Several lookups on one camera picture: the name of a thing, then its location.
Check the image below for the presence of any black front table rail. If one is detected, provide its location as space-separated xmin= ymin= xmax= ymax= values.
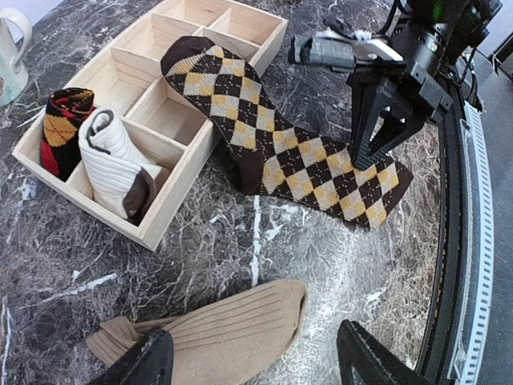
xmin=416 ymin=68 xmax=467 ymax=384

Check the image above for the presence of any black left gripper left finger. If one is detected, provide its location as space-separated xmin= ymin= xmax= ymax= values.
xmin=87 ymin=328 xmax=174 ymax=385

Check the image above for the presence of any rolled red argyle sock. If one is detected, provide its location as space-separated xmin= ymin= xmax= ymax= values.
xmin=40 ymin=87 xmax=95 ymax=182

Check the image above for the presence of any rolled white ribbed sock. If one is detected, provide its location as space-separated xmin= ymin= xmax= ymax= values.
xmin=78 ymin=107 xmax=170 ymax=225

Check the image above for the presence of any beige ribbed sock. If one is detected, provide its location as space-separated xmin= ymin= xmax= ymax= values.
xmin=86 ymin=279 xmax=307 ymax=384

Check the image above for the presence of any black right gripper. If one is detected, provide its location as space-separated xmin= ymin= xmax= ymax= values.
xmin=347 ymin=1 xmax=503 ymax=170

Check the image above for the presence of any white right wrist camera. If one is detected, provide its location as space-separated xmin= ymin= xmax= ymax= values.
xmin=288 ymin=31 xmax=406 ymax=73

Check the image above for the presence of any coral pattern ceramic mug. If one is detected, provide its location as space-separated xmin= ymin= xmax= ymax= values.
xmin=1 ymin=7 xmax=33 ymax=107

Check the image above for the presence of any brown yellow argyle sock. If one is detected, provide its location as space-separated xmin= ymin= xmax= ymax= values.
xmin=160 ymin=35 xmax=413 ymax=229

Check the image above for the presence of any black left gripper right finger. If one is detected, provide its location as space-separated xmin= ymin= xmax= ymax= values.
xmin=337 ymin=319 xmax=430 ymax=384

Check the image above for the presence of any white slotted cable duct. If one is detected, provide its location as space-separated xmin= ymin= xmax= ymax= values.
xmin=447 ymin=102 xmax=494 ymax=384

